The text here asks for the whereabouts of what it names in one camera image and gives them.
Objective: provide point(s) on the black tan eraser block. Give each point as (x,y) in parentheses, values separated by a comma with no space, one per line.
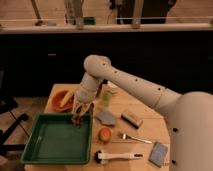
(132,119)

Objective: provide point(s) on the white dish brush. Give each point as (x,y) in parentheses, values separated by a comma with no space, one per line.
(103,157)

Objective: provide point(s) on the yellow banana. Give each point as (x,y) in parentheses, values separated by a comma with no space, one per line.
(66,99)

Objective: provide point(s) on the silver fork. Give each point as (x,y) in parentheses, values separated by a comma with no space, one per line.
(126,136)

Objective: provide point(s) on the green plastic tray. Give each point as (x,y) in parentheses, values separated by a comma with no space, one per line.
(55,140)

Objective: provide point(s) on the red grape bunch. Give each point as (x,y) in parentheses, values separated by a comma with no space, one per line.
(77,120)

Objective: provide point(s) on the light blue cloth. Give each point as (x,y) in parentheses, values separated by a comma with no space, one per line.
(106,118)

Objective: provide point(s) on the blue sponge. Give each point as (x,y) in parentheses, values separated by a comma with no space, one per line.
(158,154)

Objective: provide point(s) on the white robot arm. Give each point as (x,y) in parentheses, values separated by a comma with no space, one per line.
(189,116)

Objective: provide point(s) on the green cup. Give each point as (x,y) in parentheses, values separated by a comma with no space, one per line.
(105,98)

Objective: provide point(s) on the orange bowl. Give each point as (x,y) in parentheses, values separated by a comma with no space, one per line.
(57,99)

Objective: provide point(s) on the orange fruit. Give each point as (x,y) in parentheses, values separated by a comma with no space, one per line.
(104,134)

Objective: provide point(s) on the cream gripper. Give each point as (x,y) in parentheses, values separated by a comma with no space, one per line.
(80,108)

